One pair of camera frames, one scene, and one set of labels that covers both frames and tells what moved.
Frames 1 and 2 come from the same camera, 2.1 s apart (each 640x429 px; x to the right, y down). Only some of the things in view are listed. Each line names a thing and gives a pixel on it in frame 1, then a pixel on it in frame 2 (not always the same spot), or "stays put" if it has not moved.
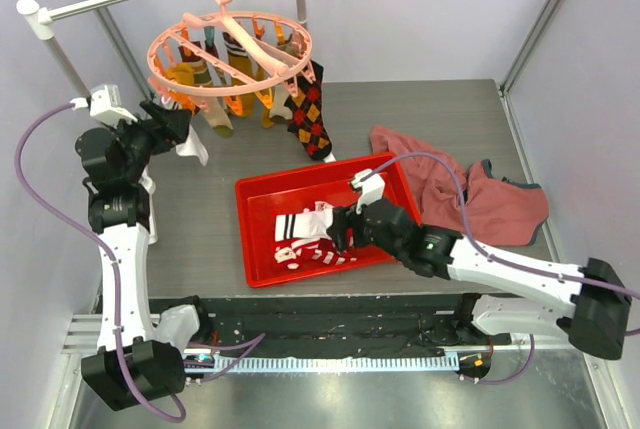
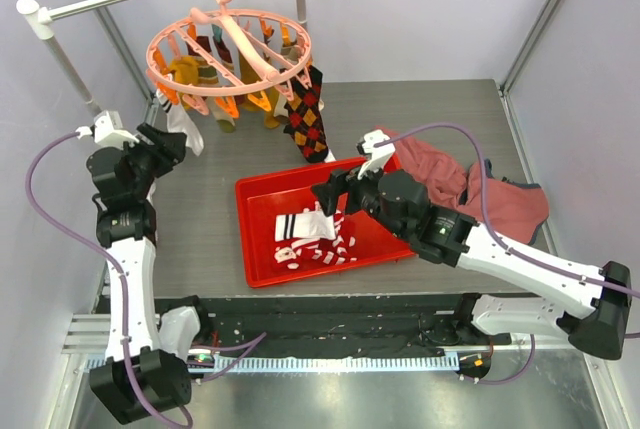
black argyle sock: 308,125 stays put
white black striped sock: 310,224 stays put
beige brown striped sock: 201,66 → 224,121
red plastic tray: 260,199 stays put
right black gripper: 347,228 → 341,188
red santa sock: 288,256 stays put
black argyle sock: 292,43 → 304,114
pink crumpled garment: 500,213 stays put
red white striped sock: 308,249 stays put
